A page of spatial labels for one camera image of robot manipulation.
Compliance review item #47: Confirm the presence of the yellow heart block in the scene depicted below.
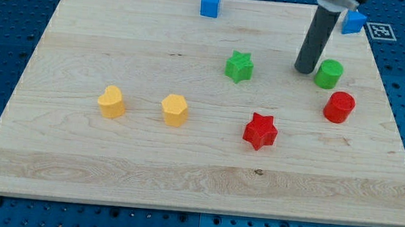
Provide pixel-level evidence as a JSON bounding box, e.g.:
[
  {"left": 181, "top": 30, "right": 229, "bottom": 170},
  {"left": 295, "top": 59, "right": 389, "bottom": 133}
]
[{"left": 97, "top": 85, "right": 126, "bottom": 119}]

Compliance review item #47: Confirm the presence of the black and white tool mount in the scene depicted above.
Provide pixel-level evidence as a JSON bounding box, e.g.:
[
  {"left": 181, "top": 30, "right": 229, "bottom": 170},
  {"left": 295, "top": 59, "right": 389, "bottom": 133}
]
[{"left": 316, "top": 0, "right": 368, "bottom": 12}]

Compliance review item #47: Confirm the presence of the green star block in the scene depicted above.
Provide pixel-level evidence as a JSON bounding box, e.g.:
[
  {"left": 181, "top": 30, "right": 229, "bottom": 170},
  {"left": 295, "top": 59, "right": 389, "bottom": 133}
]
[{"left": 224, "top": 50, "right": 254, "bottom": 83}]

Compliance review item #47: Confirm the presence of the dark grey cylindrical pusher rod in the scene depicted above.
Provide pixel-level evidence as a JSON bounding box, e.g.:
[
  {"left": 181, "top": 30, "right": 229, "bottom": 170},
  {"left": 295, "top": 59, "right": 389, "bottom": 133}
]
[{"left": 294, "top": 5, "right": 341, "bottom": 74}]

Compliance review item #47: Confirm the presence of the blue triangle block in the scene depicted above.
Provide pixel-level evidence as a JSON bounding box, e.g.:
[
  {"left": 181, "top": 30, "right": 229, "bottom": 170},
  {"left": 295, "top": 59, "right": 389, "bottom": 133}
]
[{"left": 341, "top": 10, "right": 368, "bottom": 35}]

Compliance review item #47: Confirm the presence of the red cylinder block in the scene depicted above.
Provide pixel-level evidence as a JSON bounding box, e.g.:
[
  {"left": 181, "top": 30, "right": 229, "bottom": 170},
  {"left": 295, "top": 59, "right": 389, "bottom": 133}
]
[{"left": 323, "top": 91, "right": 356, "bottom": 123}]

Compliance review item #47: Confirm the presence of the blue cube block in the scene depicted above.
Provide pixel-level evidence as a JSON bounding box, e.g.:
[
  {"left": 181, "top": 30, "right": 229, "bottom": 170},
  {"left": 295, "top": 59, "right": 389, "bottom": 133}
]
[{"left": 199, "top": 0, "right": 220, "bottom": 18}]

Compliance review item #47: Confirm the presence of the wooden board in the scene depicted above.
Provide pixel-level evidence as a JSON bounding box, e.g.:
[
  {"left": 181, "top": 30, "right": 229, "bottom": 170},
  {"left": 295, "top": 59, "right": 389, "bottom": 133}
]
[{"left": 0, "top": 0, "right": 405, "bottom": 227}]

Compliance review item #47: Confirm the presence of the red star block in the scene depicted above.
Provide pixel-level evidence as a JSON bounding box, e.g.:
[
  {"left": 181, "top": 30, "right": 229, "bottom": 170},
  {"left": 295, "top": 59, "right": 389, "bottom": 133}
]
[{"left": 242, "top": 112, "right": 278, "bottom": 151}]

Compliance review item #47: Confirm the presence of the white fiducial marker tag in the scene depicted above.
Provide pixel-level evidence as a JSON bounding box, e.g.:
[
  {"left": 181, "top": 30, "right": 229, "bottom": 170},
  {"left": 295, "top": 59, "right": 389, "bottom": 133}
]
[{"left": 367, "top": 22, "right": 396, "bottom": 41}]

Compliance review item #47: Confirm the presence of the yellow hexagon block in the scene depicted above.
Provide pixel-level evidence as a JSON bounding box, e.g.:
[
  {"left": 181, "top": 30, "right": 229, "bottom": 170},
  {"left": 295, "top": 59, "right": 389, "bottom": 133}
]
[{"left": 161, "top": 94, "right": 189, "bottom": 127}]

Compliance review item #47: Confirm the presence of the green cylinder block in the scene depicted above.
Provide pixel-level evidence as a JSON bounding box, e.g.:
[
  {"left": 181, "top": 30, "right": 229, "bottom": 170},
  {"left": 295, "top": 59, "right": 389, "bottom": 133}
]
[{"left": 313, "top": 59, "right": 344, "bottom": 89}]

